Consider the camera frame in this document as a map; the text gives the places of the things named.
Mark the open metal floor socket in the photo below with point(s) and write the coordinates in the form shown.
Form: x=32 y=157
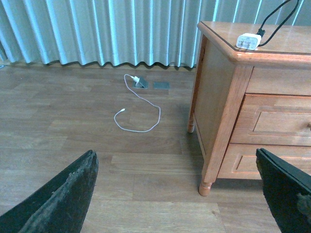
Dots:
x=140 y=82

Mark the wooden drawer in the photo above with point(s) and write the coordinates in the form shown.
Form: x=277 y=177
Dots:
x=274 y=120
x=240 y=160

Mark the pale pleated curtain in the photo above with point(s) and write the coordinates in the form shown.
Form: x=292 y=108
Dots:
x=126 y=31

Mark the white charger with black cable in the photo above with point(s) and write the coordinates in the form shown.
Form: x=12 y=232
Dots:
x=270 y=30

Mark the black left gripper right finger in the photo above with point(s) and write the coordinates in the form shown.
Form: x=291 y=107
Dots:
x=287 y=191

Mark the closed metal floor socket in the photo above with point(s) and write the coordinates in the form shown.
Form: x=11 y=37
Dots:
x=161 y=85

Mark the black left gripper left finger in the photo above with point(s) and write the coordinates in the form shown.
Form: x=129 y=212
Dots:
x=59 y=206

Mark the wooden nightstand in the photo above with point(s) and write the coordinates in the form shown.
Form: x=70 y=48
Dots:
x=224 y=76

